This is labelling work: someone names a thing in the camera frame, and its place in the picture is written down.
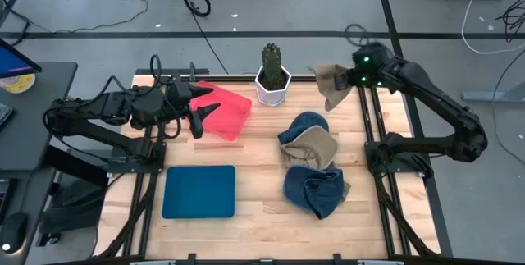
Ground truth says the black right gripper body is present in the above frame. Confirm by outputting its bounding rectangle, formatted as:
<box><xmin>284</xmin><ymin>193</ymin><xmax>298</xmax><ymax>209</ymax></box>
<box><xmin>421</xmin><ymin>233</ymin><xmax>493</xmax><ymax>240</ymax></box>
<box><xmin>346</xmin><ymin>42</ymin><xmax>395</xmax><ymax>90</ymax></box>

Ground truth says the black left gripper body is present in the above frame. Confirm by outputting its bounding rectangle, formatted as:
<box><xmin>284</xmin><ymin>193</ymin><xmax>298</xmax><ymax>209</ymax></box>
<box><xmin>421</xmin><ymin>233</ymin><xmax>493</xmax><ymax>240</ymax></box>
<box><xmin>166</xmin><ymin>72</ymin><xmax>205</xmax><ymax>139</ymax></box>

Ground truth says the blue denim baseball cap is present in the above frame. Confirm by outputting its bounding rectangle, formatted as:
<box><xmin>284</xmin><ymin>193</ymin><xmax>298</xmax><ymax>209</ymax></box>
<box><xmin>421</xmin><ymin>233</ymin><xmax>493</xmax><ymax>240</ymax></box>
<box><xmin>282</xmin><ymin>165</ymin><xmax>345</xmax><ymax>221</ymax></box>
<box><xmin>277</xmin><ymin>111</ymin><xmax>331</xmax><ymax>146</ymax></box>

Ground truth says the red translucent plastic bin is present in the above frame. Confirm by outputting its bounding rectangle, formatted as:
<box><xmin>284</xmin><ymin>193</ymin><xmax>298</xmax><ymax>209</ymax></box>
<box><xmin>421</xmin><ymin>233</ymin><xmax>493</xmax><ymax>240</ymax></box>
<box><xmin>190</xmin><ymin>80</ymin><xmax>253</xmax><ymax>142</ymax></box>

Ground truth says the white hexagonal plant pot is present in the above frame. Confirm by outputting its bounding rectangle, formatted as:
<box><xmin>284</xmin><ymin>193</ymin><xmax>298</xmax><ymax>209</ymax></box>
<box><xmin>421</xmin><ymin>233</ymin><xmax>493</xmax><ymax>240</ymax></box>
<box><xmin>254</xmin><ymin>65</ymin><xmax>293</xmax><ymax>108</ymax></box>

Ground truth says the green cactus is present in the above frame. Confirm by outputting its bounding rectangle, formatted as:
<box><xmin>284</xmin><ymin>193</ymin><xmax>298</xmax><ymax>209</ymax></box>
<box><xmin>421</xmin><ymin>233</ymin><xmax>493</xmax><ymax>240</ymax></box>
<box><xmin>261</xmin><ymin>42</ymin><xmax>287</xmax><ymax>90</ymax></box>

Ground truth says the blue rectangular mat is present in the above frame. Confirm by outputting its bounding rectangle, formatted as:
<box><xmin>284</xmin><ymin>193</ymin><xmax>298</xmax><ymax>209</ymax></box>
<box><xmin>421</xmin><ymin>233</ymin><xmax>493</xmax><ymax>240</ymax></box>
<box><xmin>162</xmin><ymin>165</ymin><xmax>237</xmax><ymax>220</ymax></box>

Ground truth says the grey desk foot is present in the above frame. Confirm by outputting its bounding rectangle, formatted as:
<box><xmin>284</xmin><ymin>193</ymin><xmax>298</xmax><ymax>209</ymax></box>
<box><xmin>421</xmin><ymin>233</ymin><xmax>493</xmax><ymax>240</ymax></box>
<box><xmin>461</xmin><ymin>80</ymin><xmax>525</xmax><ymax>104</ymax></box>

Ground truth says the black desk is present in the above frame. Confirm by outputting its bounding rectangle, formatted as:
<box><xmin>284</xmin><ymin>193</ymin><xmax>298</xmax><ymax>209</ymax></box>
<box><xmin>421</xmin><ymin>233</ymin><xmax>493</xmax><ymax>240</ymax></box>
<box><xmin>0</xmin><ymin>62</ymin><xmax>79</xmax><ymax>265</ymax></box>

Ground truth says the yellow round lid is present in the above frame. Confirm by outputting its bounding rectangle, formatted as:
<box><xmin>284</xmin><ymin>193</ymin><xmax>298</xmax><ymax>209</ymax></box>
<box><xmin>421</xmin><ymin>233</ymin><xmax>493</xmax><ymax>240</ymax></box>
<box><xmin>0</xmin><ymin>72</ymin><xmax>37</xmax><ymax>95</ymax></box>

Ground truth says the monitor with blue screen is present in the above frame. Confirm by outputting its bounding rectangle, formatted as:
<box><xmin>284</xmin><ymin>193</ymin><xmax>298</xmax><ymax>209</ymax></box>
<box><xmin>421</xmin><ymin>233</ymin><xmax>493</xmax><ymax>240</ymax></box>
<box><xmin>0</xmin><ymin>37</ymin><xmax>43</xmax><ymax>80</ymax></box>

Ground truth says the dark keyboard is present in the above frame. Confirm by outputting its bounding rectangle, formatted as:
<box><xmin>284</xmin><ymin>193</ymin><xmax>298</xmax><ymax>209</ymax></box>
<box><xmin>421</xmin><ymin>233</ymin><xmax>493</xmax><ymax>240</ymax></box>
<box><xmin>0</xmin><ymin>103</ymin><xmax>14</xmax><ymax>130</ymax></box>

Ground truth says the black computer mouse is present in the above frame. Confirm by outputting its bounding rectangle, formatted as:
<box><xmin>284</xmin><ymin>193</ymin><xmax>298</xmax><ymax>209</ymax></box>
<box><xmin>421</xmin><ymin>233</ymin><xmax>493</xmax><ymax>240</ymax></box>
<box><xmin>0</xmin><ymin>212</ymin><xmax>29</xmax><ymax>255</ymax></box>

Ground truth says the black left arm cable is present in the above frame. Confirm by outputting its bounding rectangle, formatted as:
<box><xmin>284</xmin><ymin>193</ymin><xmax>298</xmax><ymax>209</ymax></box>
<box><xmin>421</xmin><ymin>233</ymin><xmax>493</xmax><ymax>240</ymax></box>
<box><xmin>98</xmin><ymin>53</ymin><xmax>182</xmax><ymax>139</ymax></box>

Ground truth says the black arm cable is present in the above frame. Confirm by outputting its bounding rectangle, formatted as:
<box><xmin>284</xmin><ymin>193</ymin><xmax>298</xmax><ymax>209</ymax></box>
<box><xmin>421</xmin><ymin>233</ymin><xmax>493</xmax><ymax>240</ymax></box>
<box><xmin>98</xmin><ymin>53</ymin><xmax>182</xmax><ymax>139</ymax></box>
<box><xmin>344</xmin><ymin>22</ymin><xmax>370</xmax><ymax>48</ymax></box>

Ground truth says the long black floor cable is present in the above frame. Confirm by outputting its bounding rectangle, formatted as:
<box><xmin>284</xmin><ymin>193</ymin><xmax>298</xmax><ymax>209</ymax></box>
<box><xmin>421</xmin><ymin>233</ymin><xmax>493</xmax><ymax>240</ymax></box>
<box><xmin>166</xmin><ymin>0</ymin><xmax>230</xmax><ymax>75</ymax></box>

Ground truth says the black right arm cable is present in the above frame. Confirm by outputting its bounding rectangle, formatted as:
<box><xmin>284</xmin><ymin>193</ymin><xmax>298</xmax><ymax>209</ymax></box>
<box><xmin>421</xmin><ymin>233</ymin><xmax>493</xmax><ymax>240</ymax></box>
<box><xmin>344</xmin><ymin>22</ymin><xmax>370</xmax><ymax>48</ymax></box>

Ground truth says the white floor cable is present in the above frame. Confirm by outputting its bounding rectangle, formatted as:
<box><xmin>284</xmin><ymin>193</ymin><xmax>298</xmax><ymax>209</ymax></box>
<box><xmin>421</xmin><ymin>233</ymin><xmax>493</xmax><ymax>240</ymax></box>
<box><xmin>461</xmin><ymin>0</ymin><xmax>525</xmax><ymax>56</ymax></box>

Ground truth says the black cable bundle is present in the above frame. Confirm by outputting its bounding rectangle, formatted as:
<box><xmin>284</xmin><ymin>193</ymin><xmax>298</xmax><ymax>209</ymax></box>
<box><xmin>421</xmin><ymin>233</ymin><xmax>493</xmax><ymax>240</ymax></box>
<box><xmin>495</xmin><ymin>0</ymin><xmax>525</xmax><ymax>43</ymax></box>

